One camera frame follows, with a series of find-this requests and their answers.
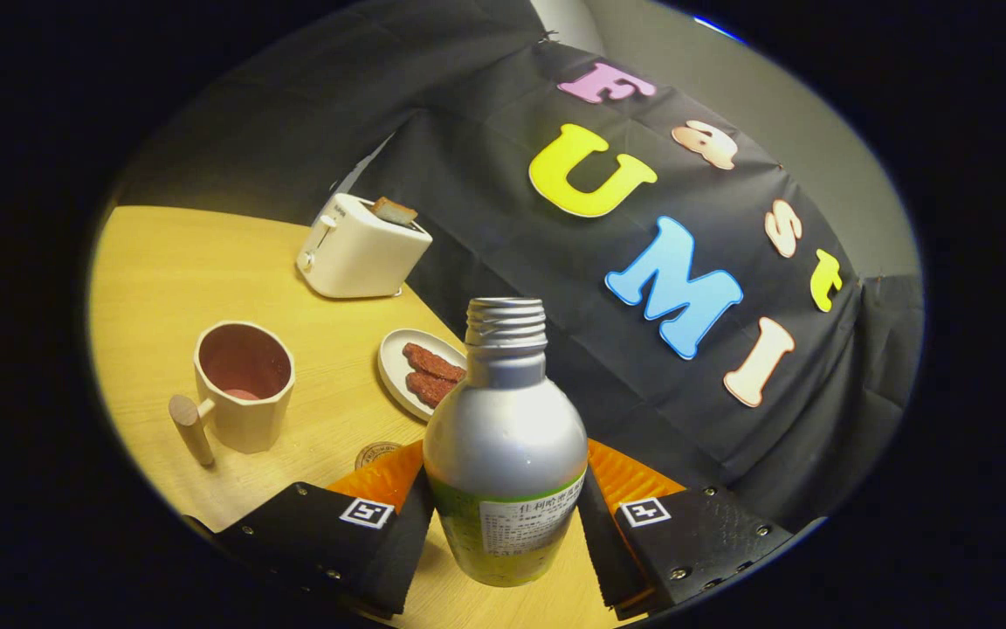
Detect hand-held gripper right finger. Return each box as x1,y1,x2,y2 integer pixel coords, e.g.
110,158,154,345
577,439,805,621

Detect white toaster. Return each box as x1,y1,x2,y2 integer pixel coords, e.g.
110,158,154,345
296,193,433,300

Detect silver juice bottle green label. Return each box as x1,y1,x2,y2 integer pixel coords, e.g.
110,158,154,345
423,297,589,588

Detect brown meat slice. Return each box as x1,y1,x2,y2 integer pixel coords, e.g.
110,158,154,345
403,342,467,384
405,371,457,410

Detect beige cup with wooden handle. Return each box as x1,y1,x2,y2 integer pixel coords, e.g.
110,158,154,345
169,321,296,467

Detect toast slice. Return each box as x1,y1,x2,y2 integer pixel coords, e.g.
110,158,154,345
372,197,419,228

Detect wooden table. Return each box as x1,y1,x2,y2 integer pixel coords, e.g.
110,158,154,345
88,205,644,629

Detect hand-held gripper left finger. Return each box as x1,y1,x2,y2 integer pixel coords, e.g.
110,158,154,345
184,439,436,618

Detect white round plate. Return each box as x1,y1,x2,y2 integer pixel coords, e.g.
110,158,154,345
378,328,469,424

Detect round wooden coaster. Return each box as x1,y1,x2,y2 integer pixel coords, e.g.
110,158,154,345
355,442,403,471

